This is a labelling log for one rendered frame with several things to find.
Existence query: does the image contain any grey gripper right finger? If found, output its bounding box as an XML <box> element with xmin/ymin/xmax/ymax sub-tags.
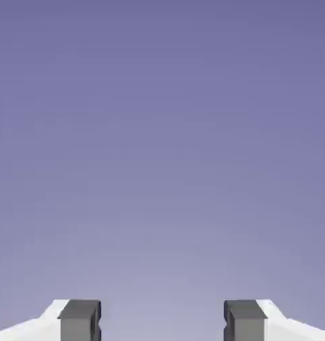
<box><xmin>222</xmin><ymin>298</ymin><xmax>325</xmax><ymax>341</ymax></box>

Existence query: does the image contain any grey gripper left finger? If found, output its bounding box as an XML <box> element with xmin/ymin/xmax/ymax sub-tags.
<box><xmin>0</xmin><ymin>298</ymin><xmax>103</xmax><ymax>341</ymax></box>

